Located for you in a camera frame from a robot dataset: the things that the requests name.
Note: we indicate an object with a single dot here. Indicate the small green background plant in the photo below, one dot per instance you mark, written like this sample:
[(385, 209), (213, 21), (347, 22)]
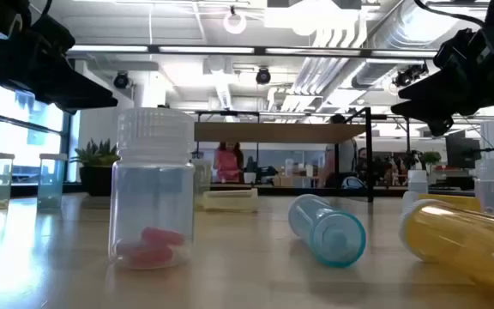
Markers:
[(430, 158)]

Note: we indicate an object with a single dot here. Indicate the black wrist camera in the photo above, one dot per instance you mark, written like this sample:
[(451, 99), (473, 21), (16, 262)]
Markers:
[(54, 36), (457, 47)]

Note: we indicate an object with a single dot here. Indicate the long ceiling light bar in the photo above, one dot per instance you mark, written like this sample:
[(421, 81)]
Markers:
[(204, 50)]

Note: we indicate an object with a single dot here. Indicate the person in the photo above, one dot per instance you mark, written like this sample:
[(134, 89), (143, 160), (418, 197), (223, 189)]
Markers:
[(363, 159), (227, 165)]

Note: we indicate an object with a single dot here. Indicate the clear bottle blue pills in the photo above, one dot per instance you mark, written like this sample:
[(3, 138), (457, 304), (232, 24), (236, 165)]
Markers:
[(417, 178)]

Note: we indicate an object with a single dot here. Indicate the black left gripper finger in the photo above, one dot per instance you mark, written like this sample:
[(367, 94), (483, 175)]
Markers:
[(71, 92)]

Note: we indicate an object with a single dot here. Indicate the green potted plant black pot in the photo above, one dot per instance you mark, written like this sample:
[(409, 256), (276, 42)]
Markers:
[(97, 171)]

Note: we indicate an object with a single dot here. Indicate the black computer monitor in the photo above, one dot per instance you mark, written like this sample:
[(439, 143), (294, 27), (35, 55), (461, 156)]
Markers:
[(463, 150)]

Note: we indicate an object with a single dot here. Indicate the clear bottle red pills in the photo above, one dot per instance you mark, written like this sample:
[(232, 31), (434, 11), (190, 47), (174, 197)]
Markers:
[(150, 193)]

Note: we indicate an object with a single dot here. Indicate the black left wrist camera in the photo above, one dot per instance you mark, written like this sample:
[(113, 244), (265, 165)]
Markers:
[(54, 36)]

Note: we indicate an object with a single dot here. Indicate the orange pill vial white cap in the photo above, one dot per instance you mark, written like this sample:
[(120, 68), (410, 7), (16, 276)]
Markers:
[(465, 244), (453, 201)]

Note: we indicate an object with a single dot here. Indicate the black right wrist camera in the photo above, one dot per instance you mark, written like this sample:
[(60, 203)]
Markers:
[(457, 47)]

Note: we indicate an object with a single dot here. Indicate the wooden shelf black metal legs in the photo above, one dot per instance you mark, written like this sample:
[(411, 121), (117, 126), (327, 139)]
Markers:
[(272, 133)]

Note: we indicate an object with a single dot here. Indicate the black ceiling spotlight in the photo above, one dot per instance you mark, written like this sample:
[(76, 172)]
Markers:
[(410, 75), (121, 80), (263, 76)]

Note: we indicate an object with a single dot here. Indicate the blue pill vial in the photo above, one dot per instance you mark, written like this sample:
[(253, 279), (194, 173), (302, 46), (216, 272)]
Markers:
[(52, 184), (328, 232)]

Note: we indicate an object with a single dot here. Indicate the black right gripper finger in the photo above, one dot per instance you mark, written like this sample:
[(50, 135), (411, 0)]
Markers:
[(431, 98), (442, 124)]

